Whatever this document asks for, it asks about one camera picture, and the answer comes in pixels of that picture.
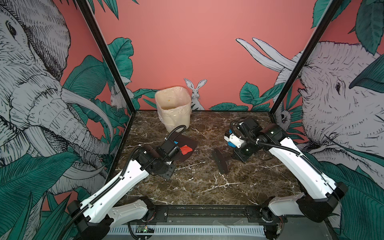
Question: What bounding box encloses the brown hand brush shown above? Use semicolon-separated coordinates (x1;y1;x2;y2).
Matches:
212;149;234;175

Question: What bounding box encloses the red paper scrap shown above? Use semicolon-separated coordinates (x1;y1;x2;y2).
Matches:
180;145;193;155

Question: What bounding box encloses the dark brown dustpan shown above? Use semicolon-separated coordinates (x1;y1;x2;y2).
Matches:
174;135;199;163

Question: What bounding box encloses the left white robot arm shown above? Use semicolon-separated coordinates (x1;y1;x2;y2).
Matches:
59;140;180;240

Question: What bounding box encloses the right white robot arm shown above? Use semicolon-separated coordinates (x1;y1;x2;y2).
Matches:
229;119;348;223

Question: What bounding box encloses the cream bin with plastic liner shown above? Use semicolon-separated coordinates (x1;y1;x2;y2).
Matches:
155;86;192;133

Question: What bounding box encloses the black front mounting rail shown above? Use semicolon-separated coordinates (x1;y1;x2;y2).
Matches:
86;204;328;224

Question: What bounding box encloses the white slotted cable duct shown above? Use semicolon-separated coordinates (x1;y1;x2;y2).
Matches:
109;225;266;238

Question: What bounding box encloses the right black frame post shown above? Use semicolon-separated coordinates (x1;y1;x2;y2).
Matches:
269;0;343;117

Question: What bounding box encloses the black frame post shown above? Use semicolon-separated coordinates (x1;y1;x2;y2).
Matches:
76;0;136;115
269;0;343;117

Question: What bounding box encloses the left black frame post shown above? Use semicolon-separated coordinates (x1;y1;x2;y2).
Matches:
76;0;136;115

